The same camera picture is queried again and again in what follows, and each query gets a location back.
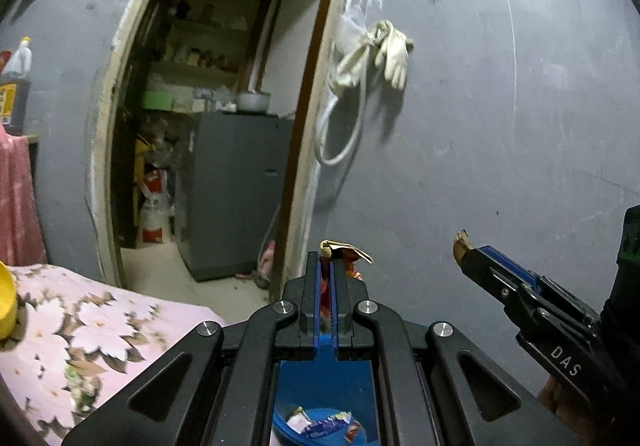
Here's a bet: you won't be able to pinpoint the white plastic bottle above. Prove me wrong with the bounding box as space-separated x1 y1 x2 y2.
0 36 33 137

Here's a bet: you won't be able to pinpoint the brown vegetable peel piece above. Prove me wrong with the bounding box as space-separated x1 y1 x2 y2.
452 229 474 270

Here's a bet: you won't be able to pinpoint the white hose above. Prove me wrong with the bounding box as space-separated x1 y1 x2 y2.
314 34 382 166

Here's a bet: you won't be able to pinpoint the cream rubber gloves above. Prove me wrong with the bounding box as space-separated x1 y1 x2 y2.
367 19 415 90

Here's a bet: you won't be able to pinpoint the worn door frame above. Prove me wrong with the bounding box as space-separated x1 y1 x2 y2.
85 0 363 308

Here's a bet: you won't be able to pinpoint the blue snack wrapper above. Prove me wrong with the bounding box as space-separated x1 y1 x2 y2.
305 413 351 440

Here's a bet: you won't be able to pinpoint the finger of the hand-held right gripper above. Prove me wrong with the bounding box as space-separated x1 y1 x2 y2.
459 250 551 333
474 245 598 327

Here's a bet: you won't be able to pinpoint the pink checked towel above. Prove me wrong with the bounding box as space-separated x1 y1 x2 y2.
0 126 48 267

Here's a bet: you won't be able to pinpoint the pink crumpled cloth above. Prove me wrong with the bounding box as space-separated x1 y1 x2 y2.
257 240 277 288

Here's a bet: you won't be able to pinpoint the blue plastic basin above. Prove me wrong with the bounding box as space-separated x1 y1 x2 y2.
272 360 383 446

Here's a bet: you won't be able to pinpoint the green box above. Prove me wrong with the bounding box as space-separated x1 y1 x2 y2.
142 90 175 111

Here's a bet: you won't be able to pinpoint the pink floral tablecloth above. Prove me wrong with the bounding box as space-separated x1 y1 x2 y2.
0 263 227 446

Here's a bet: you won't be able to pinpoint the white purple packet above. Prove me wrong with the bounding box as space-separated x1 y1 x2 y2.
285 406 309 438

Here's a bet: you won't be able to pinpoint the person's right hand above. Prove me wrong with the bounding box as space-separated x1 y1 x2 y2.
537 373 615 446

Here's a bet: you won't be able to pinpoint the white sack with red print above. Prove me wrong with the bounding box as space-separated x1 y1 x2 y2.
139 169 176 244

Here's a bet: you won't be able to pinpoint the grey metal cabinet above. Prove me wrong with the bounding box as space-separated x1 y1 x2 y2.
172 112 296 283

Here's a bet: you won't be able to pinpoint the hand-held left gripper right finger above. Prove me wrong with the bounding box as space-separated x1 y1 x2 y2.
332 257 571 446

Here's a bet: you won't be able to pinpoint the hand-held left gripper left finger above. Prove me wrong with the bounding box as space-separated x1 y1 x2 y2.
60 251 321 446

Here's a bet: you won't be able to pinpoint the red foil wrapper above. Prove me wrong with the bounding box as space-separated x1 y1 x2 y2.
320 240 375 327

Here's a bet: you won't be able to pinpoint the yellow plastic bowl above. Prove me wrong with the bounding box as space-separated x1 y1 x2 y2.
0 260 20 341

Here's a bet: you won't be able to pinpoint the metal pot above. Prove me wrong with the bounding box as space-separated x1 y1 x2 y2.
236 90 272 113

